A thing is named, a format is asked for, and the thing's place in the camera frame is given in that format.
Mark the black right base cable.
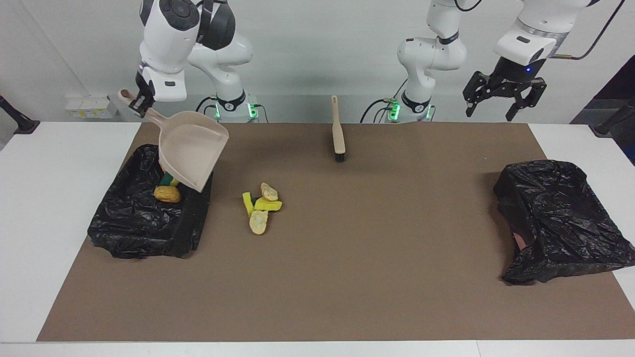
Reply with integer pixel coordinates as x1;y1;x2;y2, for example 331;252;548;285
192;97;219;123

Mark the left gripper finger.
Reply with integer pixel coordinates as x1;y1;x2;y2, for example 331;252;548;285
462;71;497;118
505;78;548;122

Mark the boxy black bag lined bin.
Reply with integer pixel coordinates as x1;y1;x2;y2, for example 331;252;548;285
87;139;214;260

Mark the beige hand brush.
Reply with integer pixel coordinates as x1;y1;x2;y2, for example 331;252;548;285
331;95;347;163

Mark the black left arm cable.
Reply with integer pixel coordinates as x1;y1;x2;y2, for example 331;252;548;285
550;0;627;61

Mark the beige plastic dustpan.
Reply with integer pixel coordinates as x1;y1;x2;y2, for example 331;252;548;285
118;89;230;193

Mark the black stand post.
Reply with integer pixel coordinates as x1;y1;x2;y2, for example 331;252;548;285
0;95;40;135
589;97;635;138

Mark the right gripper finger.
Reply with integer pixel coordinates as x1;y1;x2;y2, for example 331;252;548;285
130;92;155;119

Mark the crumpled black bag lined bin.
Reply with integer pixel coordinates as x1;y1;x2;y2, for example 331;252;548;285
494;159;635;286

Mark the brown bread roll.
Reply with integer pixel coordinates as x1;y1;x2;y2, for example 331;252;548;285
154;185;182;203

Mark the white power strip box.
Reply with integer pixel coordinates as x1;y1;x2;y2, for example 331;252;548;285
65;95;120;119

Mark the brown table mat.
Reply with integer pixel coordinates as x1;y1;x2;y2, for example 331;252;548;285
37;122;635;343

